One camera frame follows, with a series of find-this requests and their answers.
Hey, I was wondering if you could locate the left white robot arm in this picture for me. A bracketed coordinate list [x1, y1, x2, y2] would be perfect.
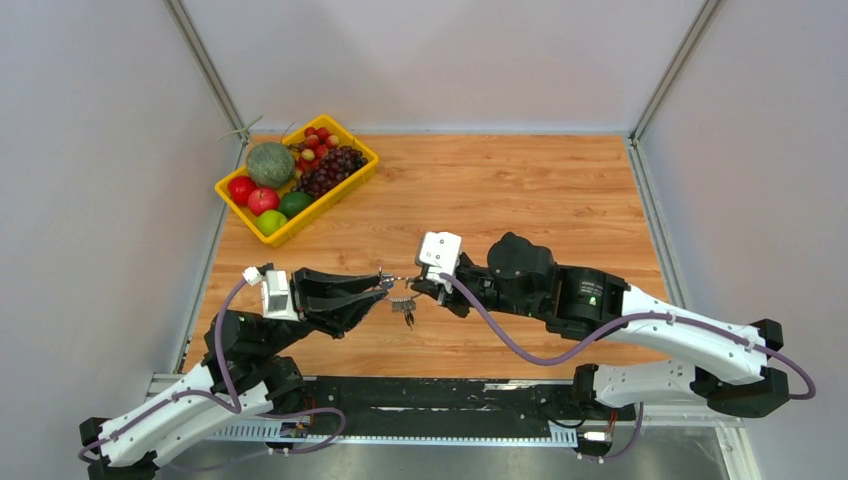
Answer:
[78, 264, 394, 479]

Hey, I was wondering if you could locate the yellow plastic tray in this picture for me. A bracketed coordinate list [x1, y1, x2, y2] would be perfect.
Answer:
[215, 115, 379, 247]

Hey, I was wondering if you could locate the white zip tie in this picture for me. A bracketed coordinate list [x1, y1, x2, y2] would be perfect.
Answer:
[217, 115, 264, 144]

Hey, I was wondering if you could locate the dark purple grape bunch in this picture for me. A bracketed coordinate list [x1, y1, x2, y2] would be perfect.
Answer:
[290, 146, 367, 200]

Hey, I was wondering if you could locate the right aluminium frame post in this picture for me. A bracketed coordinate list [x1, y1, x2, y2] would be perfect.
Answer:
[629, 0, 724, 145]

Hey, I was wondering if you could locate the green melon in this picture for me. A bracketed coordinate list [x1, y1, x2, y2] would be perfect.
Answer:
[245, 142, 295, 188]

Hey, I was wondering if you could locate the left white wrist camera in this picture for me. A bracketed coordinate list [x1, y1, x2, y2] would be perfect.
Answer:
[242, 264, 300, 322]

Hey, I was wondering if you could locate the red-pink apple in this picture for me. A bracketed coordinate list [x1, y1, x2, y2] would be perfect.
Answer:
[247, 187, 280, 216]

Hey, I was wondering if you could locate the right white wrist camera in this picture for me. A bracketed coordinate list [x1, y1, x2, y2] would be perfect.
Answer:
[415, 231, 462, 284]

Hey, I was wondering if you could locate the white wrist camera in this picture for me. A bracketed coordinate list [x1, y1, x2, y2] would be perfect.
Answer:
[415, 231, 462, 284]
[242, 264, 300, 322]

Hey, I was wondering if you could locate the dark green avocado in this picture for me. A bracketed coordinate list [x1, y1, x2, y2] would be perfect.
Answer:
[277, 191, 313, 220]

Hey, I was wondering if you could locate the light green apple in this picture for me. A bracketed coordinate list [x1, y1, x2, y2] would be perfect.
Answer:
[255, 210, 288, 237]

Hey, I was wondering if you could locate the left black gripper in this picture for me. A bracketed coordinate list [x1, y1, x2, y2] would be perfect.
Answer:
[259, 265, 390, 357]

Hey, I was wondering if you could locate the red apple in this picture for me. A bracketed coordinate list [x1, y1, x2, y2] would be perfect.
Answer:
[227, 175, 257, 207]

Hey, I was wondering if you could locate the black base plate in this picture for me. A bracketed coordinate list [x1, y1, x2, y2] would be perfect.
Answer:
[272, 376, 636, 439]

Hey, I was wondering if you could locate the left aluminium frame post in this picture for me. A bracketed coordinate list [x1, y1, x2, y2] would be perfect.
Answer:
[163, 0, 246, 130]

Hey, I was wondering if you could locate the white slotted cable duct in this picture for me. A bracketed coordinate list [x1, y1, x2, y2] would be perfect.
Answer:
[198, 420, 579, 448]

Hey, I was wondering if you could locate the aluminium frame post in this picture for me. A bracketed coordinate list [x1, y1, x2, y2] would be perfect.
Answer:
[629, 0, 724, 145]
[163, 0, 246, 130]

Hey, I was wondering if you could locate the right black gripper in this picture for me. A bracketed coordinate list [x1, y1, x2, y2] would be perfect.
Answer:
[412, 259, 543, 319]

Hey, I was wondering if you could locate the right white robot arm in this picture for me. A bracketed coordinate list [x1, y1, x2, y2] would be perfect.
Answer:
[411, 232, 791, 418]

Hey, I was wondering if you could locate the silver keyring with keys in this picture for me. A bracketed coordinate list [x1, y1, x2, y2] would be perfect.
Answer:
[377, 266, 420, 330]

